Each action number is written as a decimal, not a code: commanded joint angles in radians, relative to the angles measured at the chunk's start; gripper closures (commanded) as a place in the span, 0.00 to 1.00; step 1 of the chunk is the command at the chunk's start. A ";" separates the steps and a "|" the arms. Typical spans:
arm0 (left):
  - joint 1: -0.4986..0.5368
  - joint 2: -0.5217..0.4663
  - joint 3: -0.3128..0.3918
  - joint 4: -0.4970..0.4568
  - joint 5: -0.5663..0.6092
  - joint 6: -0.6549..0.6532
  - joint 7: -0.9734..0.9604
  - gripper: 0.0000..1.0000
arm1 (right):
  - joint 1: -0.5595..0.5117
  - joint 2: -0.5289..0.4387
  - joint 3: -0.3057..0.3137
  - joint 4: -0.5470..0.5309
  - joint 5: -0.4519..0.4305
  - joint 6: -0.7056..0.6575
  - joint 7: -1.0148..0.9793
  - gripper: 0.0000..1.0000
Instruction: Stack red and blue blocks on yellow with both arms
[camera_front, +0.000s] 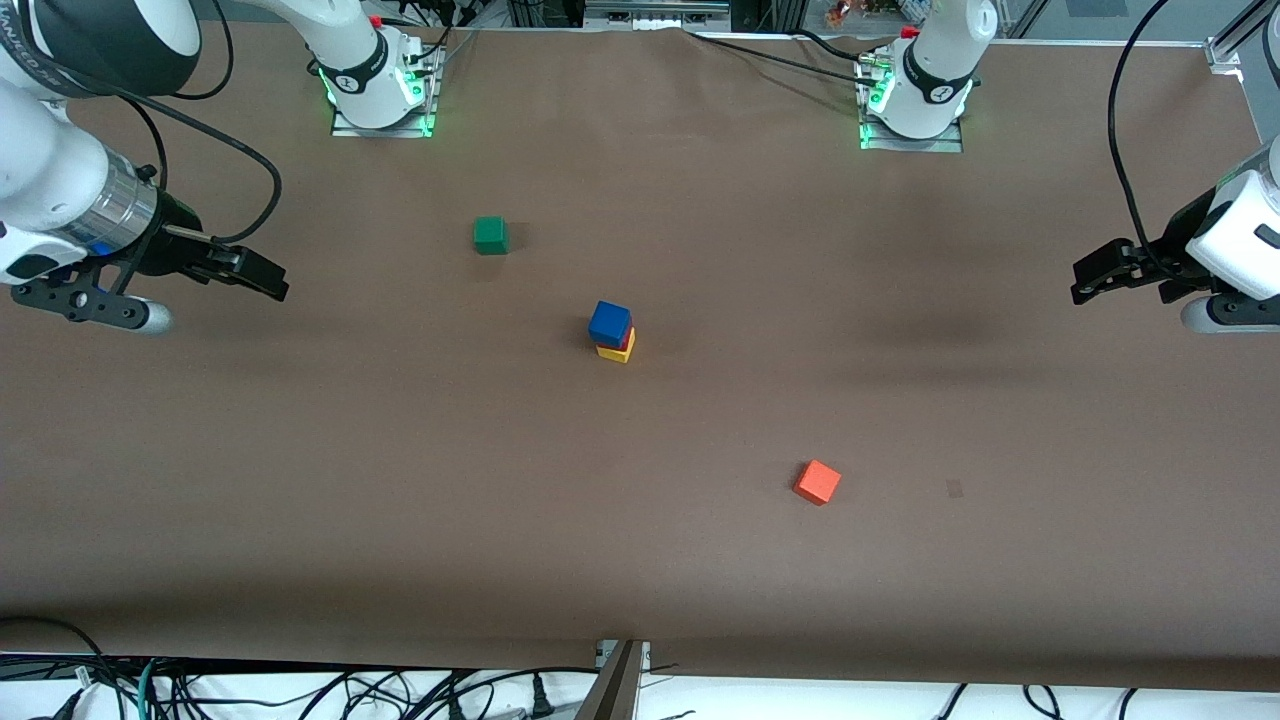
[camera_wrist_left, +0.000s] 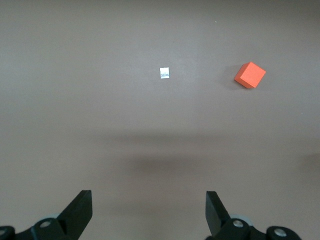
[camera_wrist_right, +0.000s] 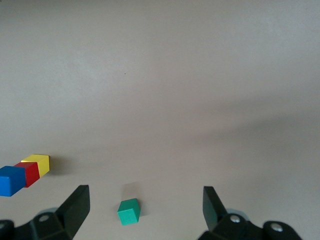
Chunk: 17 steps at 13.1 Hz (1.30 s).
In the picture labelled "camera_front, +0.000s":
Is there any blue cube block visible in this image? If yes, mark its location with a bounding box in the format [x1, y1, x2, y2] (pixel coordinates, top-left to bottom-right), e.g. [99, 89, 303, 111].
[588, 300, 633, 348]

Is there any orange cube block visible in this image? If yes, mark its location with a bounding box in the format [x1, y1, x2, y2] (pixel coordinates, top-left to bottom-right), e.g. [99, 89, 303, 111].
[794, 460, 842, 507]

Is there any brown table cover sheet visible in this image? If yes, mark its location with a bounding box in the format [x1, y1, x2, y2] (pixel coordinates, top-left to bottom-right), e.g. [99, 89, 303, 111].
[0, 22, 1280, 691]

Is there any brown support beam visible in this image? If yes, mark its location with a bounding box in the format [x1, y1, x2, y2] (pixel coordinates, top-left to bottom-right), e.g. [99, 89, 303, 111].
[575, 640, 646, 720]

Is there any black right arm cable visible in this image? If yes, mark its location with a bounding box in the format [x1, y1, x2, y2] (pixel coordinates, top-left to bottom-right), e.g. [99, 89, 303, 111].
[60, 0, 283, 246]

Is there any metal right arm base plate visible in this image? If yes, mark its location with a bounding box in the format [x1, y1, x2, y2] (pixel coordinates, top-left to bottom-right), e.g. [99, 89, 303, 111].
[330, 45, 438, 139]

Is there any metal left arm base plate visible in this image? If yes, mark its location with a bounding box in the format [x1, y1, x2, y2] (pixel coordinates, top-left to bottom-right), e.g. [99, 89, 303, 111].
[858, 55, 964, 154]

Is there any aluminium frame profile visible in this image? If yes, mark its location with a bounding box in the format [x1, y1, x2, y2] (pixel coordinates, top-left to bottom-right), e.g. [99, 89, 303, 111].
[1205, 0, 1280, 71]

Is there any black cable on table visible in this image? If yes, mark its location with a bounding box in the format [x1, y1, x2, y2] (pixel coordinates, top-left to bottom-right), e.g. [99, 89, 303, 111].
[683, 28, 881, 91]

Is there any silver metal rail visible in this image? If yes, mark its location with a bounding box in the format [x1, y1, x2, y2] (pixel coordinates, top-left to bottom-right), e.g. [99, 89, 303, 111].
[585, 0, 731, 31]

